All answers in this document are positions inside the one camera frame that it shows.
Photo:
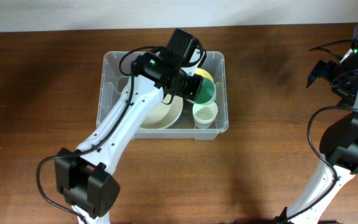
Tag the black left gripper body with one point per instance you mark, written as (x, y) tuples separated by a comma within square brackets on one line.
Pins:
[(191, 83)]

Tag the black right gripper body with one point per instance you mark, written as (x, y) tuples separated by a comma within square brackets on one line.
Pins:
[(344, 78)]

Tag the yellow small bowl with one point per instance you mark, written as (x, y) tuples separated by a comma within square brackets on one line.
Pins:
[(204, 74)]

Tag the green cup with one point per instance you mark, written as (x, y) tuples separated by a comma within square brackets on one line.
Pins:
[(207, 92)]

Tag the cream bowl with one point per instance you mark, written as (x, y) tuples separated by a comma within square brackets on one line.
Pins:
[(165, 114)]

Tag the cream cup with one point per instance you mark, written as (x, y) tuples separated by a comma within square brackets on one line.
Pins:
[(204, 114)]

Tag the grey cup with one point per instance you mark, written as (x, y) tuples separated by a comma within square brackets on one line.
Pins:
[(203, 124)]

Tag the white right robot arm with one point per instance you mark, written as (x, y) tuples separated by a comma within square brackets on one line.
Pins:
[(338, 148)]

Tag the clear plastic storage bin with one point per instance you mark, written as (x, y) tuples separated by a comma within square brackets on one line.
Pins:
[(113, 82)]

